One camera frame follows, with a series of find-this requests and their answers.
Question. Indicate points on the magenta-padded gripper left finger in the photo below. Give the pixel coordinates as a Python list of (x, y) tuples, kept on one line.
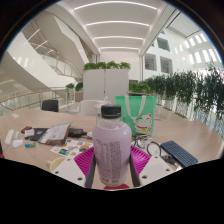
[(68, 171)]

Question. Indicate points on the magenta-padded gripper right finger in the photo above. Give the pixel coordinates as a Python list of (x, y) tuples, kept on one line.
[(156, 170)]

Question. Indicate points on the purple drink bottle black cap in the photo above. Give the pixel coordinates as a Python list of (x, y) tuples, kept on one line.
[(111, 148)]

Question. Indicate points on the colourful sticker sheet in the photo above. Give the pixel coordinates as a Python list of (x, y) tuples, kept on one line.
[(71, 148)]

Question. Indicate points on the dark blue keyboard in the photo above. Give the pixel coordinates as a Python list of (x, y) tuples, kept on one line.
[(178, 153)]

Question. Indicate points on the black pouch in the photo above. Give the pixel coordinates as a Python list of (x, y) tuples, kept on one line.
[(76, 132)]

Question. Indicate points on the flat round red coaster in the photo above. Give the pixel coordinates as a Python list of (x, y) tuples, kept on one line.
[(116, 187)]

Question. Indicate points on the small teal box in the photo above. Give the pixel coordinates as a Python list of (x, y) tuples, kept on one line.
[(30, 145)]

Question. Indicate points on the black notebook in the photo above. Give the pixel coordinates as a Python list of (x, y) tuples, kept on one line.
[(39, 133)]

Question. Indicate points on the white remote control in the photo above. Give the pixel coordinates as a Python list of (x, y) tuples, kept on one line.
[(9, 137)]

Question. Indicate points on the black office chair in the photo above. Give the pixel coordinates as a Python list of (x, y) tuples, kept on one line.
[(50, 105)]

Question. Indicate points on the low shelf with plants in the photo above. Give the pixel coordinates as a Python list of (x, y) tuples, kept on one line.
[(139, 88)]

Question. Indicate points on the potted green plant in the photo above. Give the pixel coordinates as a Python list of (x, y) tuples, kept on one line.
[(79, 87), (70, 86)]

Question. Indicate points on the row of green potted plants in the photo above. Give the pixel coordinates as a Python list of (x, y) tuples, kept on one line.
[(186, 86)]

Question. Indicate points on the white cabinet with plants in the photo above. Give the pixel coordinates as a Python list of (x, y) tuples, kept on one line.
[(105, 83)]

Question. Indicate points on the ceiling light strips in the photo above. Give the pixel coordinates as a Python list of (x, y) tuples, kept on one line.
[(116, 23)]

